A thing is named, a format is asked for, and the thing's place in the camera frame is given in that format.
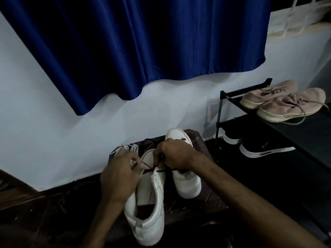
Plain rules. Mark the person's right hand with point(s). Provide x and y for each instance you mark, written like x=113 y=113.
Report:
x=175 y=153

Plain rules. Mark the person's left hand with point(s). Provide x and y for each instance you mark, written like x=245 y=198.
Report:
x=119 y=178

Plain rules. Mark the black shoelace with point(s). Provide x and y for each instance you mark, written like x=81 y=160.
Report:
x=170 y=169

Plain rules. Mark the person's right forearm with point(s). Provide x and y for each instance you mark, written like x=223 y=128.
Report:
x=258 y=211

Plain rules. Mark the person's left forearm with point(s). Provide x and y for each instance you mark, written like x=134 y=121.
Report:
x=100 y=227

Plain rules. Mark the black sneaker white sole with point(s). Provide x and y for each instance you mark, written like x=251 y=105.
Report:
x=261 y=149
x=230 y=139

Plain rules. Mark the dark brown plastic stool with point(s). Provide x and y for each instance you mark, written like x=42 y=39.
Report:
x=209 y=201

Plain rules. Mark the pink sneaker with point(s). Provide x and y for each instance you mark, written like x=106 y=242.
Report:
x=282 y=107
x=256 y=96

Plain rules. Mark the blue curtain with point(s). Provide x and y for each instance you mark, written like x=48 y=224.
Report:
x=142 y=36

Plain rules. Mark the black shoe rack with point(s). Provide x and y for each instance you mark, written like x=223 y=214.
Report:
x=305 y=134

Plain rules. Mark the white window grille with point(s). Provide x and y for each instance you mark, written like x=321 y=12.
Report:
x=292 y=12

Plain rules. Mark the brown wooden door frame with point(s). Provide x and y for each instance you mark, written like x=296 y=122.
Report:
x=15 y=196

